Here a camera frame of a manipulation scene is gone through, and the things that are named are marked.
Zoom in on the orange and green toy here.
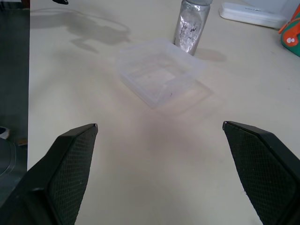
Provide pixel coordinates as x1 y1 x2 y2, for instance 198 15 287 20
278 4 300 58

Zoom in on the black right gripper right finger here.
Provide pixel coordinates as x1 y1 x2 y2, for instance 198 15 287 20
222 120 300 225

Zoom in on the white flat box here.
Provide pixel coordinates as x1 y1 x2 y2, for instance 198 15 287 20
218 2 293 30

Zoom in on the grey robot body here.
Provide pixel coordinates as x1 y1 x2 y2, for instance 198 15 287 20
0 126 18 179

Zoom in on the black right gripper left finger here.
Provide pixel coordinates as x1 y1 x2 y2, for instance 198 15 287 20
0 123 98 225

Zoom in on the clear plastic container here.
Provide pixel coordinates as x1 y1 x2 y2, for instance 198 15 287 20
115 38 207 110

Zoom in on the silver glitter bottle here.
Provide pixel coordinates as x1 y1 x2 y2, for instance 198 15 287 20
172 0 211 56

